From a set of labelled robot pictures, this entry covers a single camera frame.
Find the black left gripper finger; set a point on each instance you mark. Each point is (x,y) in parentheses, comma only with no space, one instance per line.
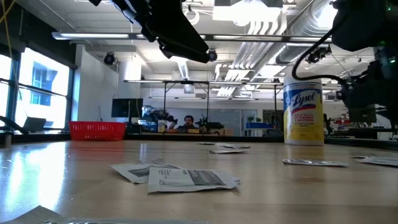
(169,51)
(192,46)

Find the silver foil towelette packet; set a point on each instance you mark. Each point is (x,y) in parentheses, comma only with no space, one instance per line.
(311,162)

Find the white drug facts packet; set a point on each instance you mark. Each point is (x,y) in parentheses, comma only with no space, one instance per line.
(382,161)

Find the background black robot arm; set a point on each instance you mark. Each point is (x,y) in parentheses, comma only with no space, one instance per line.
(214,125)
(326,124)
(161,115)

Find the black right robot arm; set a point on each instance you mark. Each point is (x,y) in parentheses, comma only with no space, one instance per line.
(360,21)

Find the black monitor on arm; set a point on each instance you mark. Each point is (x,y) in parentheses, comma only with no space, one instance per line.
(362,115)

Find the person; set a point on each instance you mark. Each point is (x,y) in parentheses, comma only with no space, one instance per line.
(188,119)

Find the small white yellow canister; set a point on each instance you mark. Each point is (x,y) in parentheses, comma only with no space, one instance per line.
(161,126)

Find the cardboard boxes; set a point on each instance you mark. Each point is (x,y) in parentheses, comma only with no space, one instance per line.
(227,131)

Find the small flat white packet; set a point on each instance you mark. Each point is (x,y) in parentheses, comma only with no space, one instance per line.
(205,143)

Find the blue storage bin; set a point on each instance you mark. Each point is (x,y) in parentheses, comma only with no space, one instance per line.
(259,125)

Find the red plastic basket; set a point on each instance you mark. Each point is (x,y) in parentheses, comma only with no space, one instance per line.
(96,130)

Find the white towelette packet grey band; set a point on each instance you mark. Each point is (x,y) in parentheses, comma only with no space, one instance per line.
(174,182)
(130,172)

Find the Lysol wipes canister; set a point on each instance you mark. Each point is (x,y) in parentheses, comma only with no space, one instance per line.
(303,124)

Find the dark open laptop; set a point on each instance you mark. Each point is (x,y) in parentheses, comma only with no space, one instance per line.
(34,124)

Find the white packet grey print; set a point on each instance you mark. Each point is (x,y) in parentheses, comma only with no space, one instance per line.
(37,217)

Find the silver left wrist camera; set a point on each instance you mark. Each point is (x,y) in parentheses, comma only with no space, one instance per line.
(129,15)

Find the black overhead frame bar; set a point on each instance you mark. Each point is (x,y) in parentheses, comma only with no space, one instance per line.
(248,38)

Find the black wall monitor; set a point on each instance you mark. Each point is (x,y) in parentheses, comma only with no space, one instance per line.
(127,108)

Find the black table edge frame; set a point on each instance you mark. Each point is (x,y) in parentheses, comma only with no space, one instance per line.
(186,137)

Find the silver ventilation duct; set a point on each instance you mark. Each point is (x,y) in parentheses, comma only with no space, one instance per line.
(311,25)

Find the black ceiling camera cluster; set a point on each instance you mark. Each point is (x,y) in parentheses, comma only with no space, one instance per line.
(315,56)

